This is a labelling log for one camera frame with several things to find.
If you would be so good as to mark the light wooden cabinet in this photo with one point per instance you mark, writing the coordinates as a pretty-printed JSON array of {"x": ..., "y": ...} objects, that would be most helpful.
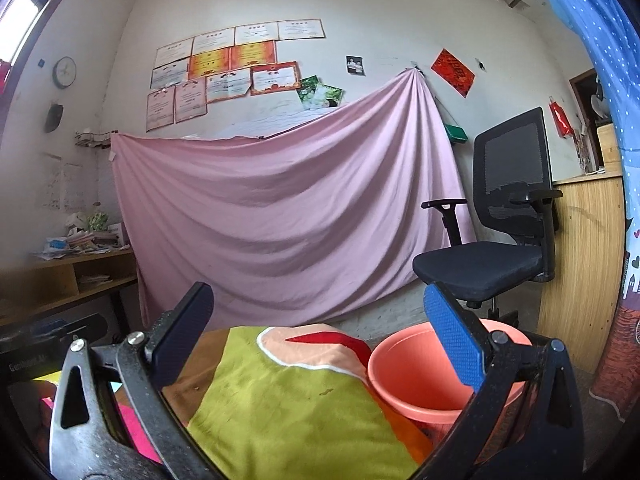
[{"x": 580, "y": 260}]

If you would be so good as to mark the wooden shelf desk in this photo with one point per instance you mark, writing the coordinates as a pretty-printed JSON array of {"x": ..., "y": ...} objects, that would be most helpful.
[{"x": 60, "y": 265}]

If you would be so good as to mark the green patterned bag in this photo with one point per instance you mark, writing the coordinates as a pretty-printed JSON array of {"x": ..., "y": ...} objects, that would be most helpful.
[{"x": 98, "y": 221}]

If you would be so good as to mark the red hanging bag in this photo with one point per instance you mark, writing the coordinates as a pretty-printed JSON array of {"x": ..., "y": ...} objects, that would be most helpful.
[{"x": 560, "y": 117}]

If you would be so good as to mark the pile of papers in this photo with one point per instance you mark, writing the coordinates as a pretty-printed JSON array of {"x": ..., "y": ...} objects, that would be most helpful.
[{"x": 82, "y": 242}]

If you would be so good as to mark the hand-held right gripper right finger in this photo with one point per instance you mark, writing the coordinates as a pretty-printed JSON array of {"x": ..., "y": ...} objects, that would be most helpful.
[{"x": 452, "y": 335}]

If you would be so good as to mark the blue dotted printed curtain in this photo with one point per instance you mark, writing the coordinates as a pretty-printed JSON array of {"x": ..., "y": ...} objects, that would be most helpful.
[{"x": 600, "y": 20}]

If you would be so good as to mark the black hanging pouch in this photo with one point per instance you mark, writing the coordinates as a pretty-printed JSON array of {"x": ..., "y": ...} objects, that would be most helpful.
[{"x": 54, "y": 117}]

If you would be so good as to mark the red paper wall poster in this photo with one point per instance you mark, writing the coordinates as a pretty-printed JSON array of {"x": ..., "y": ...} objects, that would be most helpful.
[{"x": 452, "y": 72}]

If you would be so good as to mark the wall calendar sheet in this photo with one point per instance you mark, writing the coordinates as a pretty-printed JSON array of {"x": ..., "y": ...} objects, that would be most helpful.
[
  {"x": 56, "y": 186},
  {"x": 75, "y": 187}
]

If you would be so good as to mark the dark wooden cabinet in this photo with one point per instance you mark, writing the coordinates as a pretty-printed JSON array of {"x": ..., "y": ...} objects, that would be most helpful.
[{"x": 582, "y": 110}]

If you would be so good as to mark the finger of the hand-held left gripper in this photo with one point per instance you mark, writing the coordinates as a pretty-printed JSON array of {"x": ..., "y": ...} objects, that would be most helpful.
[{"x": 60, "y": 332}]

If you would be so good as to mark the pink hanging sheet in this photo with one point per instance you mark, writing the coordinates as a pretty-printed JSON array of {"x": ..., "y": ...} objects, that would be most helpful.
[{"x": 280, "y": 200}]

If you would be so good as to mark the small white box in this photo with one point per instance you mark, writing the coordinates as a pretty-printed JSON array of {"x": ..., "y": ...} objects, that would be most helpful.
[{"x": 116, "y": 234}]

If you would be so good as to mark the green outdoor photo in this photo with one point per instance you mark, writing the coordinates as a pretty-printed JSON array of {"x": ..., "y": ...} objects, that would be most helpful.
[
  {"x": 306, "y": 91},
  {"x": 329, "y": 97}
]

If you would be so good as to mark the small portrait photo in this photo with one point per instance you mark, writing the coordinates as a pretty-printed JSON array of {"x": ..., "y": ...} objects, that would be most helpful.
[{"x": 355, "y": 65}]

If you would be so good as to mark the light plywood board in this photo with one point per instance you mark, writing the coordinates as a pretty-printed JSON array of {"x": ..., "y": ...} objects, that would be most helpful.
[{"x": 610, "y": 147}]

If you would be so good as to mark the salmon plastic basin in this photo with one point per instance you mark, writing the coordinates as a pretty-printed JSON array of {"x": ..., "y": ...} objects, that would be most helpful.
[{"x": 415, "y": 375}]

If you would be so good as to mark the colourful patchwork blanket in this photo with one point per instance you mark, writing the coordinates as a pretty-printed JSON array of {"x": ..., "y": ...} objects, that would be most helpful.
[{"x": 280, "y": 410}]

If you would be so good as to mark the group of wall certificates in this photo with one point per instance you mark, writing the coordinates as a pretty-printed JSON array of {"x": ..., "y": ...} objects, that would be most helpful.
[{"x": 225, "y": 65}]

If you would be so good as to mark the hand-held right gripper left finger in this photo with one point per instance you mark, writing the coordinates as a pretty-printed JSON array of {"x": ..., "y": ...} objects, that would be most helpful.
[{"x": 185, "y": 332}]

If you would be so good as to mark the round wall clock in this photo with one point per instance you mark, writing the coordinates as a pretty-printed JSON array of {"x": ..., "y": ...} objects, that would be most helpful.
[{"x": 65, "y": 72}]

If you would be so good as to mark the black mesh office chair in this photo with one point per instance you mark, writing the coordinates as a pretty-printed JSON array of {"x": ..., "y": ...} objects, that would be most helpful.
[{"x": 515, "y": 155}]

